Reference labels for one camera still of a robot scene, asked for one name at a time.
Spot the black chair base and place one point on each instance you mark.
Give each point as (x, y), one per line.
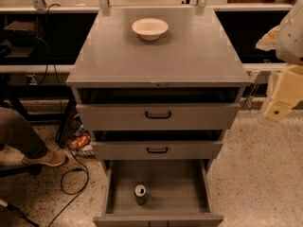
(31, 170)

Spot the person's leg brown trousers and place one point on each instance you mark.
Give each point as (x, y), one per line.
(17, 132)

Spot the white paper bowl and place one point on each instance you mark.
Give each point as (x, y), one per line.
(149, 29)

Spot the grey top drawer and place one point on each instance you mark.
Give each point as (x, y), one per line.
(176, 109)

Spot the grey drawer cabinet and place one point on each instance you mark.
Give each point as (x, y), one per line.
(193, 53)

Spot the grey middle drawer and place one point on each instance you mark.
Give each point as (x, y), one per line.
(157, 145)

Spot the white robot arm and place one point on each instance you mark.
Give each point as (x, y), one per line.
(287, 40)

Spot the grey bottom drawer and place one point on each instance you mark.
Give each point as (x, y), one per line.
(178, 195)

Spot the dark box on shelf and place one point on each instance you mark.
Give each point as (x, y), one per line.
(21, 33)

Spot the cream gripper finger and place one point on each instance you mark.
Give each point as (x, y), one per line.
(268, 41)
(287, 93)

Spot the green soda can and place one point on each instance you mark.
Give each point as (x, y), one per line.
(141, 194)

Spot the orange snack bag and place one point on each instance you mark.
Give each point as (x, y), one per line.
(80, 142)

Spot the tan shoe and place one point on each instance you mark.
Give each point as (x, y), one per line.
(52, 158)

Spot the grey drawer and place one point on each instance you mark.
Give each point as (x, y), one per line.
(178, 195)
(157, 145)
(176, 109)

